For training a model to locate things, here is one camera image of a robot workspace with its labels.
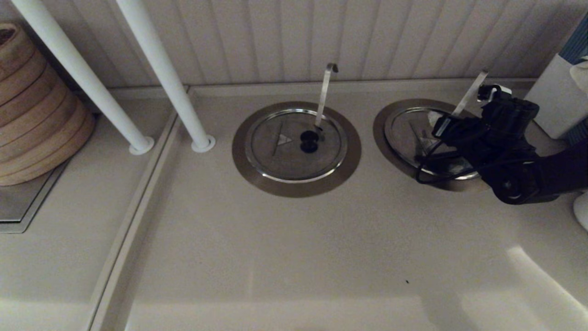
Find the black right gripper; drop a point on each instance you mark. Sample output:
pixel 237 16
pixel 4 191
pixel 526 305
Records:
pixel 487 147

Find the stacked bamboo steamer baskets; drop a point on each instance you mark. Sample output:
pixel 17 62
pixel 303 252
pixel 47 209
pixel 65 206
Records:
pixel 36 115

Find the flat steel counter plate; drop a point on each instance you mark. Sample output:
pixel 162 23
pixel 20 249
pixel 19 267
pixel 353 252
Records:
pixel 18 202

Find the round steel lid black knob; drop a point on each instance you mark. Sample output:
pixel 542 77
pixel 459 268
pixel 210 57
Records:
pixel 404 138
pixel 285 161

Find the blue striped container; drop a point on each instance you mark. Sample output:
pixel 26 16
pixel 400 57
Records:
pixel 579 46

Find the white box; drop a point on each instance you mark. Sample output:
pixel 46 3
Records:
pixel 558 96

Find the right wrist camera unit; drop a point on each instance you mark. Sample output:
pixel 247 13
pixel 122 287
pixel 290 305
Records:
pixel 514 115

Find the white metal pole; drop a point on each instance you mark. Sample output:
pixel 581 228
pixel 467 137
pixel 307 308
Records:
pixel 92 87
pixel 166 73

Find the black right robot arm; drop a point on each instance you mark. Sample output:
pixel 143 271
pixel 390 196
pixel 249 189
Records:
pixel 565 170

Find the white tissue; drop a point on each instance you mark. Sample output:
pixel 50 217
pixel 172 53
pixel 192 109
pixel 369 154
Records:
pixel 581 76

